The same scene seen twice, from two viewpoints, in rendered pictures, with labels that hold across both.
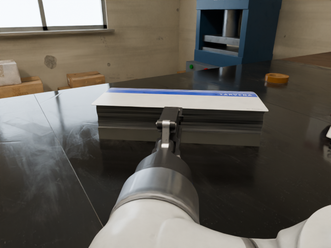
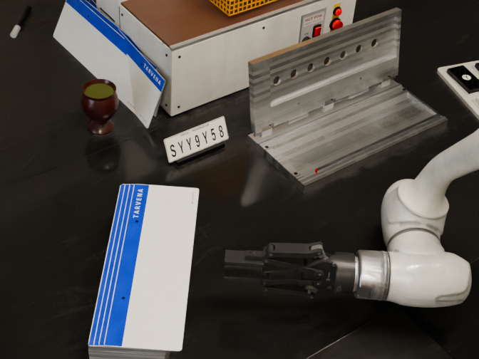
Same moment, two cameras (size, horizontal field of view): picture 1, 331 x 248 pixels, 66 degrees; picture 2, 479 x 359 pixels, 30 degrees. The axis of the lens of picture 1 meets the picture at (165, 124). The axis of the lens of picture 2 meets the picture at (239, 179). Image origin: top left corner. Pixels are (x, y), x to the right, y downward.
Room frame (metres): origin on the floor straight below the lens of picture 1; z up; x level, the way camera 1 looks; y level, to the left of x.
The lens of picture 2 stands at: (0.59, 1.08, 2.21)
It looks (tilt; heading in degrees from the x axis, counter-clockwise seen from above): 42 degrees down; 263
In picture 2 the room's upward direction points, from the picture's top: 5 degrees clockwise
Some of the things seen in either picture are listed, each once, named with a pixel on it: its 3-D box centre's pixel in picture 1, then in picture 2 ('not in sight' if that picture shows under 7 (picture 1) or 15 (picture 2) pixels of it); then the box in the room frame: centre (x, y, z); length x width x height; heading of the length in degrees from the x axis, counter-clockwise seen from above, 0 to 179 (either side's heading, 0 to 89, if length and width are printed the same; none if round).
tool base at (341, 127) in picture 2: not in sight; (350, 127); (0.15, -0.52, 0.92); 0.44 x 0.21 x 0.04; 32
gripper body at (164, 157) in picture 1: (164, 172); (328, 271); (0.28, 0.00, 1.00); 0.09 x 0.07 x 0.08; 174
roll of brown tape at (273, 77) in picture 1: (276, 77); not in sight; (1.19, -0.53, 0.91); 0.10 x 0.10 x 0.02
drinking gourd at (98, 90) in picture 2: not in sight; (100, 107); (0.72, -0.54, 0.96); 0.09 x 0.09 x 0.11
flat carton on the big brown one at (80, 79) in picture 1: (85, 80); not in sight; (3.09, 0.98, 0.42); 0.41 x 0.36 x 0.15; 122
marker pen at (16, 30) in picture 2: not in sight; (21, 21); (0.95, -0.97, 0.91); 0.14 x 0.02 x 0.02; 79
